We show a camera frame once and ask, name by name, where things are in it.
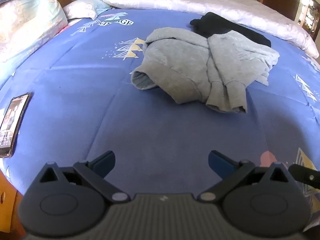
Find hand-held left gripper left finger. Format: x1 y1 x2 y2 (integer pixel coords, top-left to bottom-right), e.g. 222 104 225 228
37 151 130 203

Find grey sweat pants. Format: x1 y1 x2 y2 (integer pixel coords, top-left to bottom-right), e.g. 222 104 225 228
130 27 280 113

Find blue printed bed sheet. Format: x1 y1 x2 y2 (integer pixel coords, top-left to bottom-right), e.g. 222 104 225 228
0 8 320 213

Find white quilt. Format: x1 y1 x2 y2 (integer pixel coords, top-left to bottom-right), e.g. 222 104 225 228
65 0 320 58

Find wooden bedside cabinet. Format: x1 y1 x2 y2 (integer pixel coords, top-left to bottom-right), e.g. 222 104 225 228
0 171 27 240

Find small white blue pillow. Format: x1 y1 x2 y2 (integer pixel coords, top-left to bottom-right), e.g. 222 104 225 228
62 0 113 20

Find smartphone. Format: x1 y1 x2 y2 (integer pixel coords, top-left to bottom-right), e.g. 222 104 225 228
0 92 31 158

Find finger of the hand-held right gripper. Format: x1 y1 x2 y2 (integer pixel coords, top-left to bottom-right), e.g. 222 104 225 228
288 164 320 188

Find black folded garment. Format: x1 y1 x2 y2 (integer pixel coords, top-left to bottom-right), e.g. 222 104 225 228
189 12 272 48

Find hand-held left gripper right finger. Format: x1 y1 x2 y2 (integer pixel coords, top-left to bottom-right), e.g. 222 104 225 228
200 150 288 203

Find large floral pillow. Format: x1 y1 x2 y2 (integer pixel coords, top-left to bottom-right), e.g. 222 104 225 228
0 0 68 63

